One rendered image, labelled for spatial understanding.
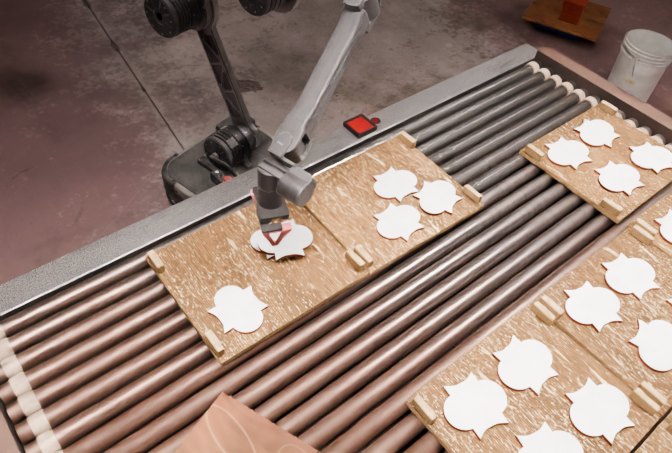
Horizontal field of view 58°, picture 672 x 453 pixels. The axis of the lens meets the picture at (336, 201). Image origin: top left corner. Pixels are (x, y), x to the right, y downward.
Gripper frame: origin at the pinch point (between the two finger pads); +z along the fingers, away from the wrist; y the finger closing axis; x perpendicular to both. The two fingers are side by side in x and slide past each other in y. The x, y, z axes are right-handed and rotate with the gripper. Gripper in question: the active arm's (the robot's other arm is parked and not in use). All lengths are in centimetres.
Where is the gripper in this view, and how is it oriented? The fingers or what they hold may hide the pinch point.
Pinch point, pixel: (270, 227)
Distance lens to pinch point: 143.3
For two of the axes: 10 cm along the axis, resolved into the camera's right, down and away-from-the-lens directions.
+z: -0.8, 7.0, 7.1
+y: -2.9, -7.0, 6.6
